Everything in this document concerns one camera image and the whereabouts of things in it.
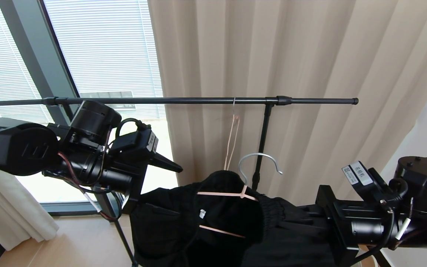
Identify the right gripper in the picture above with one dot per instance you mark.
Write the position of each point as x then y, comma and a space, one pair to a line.
361, 226

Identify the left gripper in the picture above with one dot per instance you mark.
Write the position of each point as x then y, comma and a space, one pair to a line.
98, 167

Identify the black shorts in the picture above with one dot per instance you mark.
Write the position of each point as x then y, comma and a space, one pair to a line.
161, 230

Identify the pink clothes hanger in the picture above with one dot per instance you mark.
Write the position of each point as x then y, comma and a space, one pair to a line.
243, 193
231, 148

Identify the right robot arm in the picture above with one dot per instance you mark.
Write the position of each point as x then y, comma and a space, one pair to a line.
421, 181

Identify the black clothes rack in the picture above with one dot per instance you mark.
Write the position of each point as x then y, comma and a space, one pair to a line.
161, 100

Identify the beige curtain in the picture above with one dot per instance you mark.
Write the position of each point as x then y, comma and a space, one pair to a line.
310, 44
13, 215

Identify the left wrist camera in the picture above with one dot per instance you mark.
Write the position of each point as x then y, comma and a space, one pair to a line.
135, 141

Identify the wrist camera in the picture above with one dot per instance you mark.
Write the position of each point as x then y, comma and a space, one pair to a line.
358, 172
135, 141

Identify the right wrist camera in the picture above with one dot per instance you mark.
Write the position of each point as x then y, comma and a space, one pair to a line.
358, 172

